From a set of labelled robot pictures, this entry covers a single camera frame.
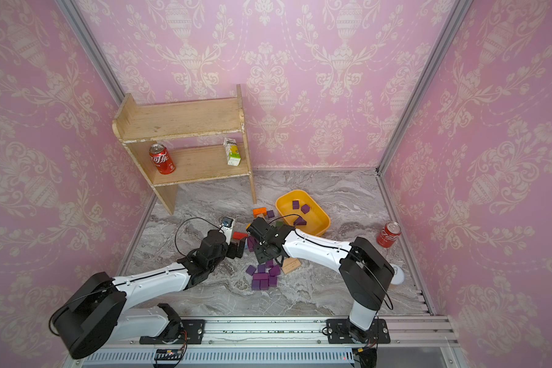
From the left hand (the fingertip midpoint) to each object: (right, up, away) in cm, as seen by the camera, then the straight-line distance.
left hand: (236, 235), depth 88 cm
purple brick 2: (+24, +11, +16) cm, 31 cm away
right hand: (+11, -6, -3) cm, 13 cm away
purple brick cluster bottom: (+11, -15, -2) cm, 19 cm away
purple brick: (+12, +7, +15) cm, 21 cm away
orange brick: (+8, +8, +16) cm, 19 cm away
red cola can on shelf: (-26, +29, -4) cm, 40 cm away
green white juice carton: (-2, +31, +2) cm, 31 cm away
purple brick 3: (+28, +9, +15) cm, 33 cm away
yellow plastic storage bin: (+33, +4, +12) cm, 36 cm away
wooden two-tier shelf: (-30, +42, +24) cm, 57 cm away
